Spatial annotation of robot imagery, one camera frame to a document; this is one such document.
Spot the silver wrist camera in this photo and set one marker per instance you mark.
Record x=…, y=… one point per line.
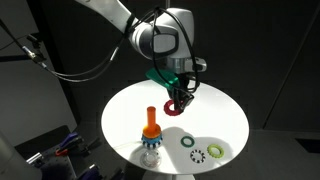
x=199, y=65

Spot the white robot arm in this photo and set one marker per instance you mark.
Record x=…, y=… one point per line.
x=160, y=33

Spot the purple orange clamp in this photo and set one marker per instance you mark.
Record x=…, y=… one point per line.
x=70, y=142

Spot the black perforated breadboard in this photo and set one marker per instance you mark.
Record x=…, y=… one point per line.
x=55, y=167

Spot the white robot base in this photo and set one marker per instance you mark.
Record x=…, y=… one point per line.
x=13, y=166

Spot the purple clamp bottom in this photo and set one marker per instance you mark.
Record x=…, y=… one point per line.
x=92, y=174

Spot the orange ring holder post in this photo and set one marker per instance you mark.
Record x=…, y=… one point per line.
x=151, y=118

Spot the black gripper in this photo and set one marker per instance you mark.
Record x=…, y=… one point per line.
x=182, y=91

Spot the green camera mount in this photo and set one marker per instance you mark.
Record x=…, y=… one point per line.
x=164, y=78

